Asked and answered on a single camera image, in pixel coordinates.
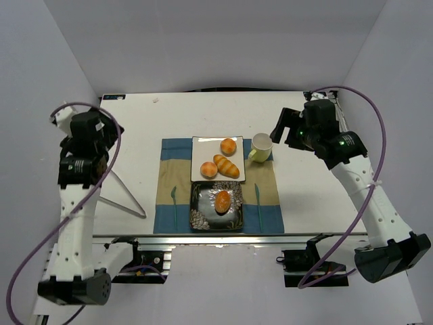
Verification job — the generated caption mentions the oval bread roll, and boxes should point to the oval bread roll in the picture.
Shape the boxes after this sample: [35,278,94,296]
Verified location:
[214,190,231,214]

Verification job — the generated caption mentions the metal tongs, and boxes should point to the metal tongs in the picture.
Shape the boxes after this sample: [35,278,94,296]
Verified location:
[98,169,147,219]

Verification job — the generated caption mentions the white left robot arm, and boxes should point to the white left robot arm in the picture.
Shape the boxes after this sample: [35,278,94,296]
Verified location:
[37,104,135,305]

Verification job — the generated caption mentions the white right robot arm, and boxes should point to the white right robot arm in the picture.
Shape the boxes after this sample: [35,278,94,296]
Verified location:
[270,100,431,288]

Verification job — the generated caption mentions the round bread roll top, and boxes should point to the round bread roll top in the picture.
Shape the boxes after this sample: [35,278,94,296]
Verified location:
[220,138,237,156]

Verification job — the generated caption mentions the round bread roll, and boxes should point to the round bread roll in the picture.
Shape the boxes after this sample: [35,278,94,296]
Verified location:
[200,161,218,179]
[220,138,237,156]

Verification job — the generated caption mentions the striped long bread roll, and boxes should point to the striped long bread roll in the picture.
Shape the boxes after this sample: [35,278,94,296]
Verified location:
[213,154,240,179]

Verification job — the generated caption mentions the round bread roll bottom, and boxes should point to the round bread roll bottom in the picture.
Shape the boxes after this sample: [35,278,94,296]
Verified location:
[200,161,218,179]

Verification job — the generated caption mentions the pale yellow mug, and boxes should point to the pale yellow mug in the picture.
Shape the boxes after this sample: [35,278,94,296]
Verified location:
[248,133,273,163]

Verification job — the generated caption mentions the teal knife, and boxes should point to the teal knife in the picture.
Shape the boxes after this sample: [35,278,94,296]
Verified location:
[254,183,263,233]

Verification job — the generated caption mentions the blue and beige placemat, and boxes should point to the blue and beige placemat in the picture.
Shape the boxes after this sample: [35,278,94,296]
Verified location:
[154,138,285,234]

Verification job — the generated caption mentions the white square plate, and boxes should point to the white square plate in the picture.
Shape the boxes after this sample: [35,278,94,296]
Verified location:
[190,136,246,182]

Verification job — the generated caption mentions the teal fork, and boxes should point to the teal fork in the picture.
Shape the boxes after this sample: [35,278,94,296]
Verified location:
[170,186,178,230]

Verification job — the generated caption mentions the black floral square plate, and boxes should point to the black floral square plate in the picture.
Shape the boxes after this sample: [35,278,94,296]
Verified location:
[189,181,244,232]

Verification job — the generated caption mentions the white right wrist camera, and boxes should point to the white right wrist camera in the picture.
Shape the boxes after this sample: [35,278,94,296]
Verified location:
[303,91,328,104]

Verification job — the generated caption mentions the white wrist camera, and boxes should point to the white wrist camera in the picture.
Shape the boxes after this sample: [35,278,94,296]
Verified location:
[49,106,78,137]
[303,91,328,104]

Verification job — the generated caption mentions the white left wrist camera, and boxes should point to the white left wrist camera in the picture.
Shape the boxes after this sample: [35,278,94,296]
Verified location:
[49,106,78,137]

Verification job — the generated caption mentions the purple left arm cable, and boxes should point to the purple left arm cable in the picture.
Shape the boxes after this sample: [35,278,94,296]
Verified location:
[5,102,167,325]

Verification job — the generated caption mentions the aluminium frame rail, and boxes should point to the aluminium frame rail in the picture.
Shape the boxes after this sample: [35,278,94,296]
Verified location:
[91,232,369,247]

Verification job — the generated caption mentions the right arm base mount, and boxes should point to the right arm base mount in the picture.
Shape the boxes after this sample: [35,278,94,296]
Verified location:
[275,244,349,288]

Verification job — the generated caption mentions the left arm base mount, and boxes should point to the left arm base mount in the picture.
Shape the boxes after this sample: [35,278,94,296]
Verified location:
[104,237,172,284]

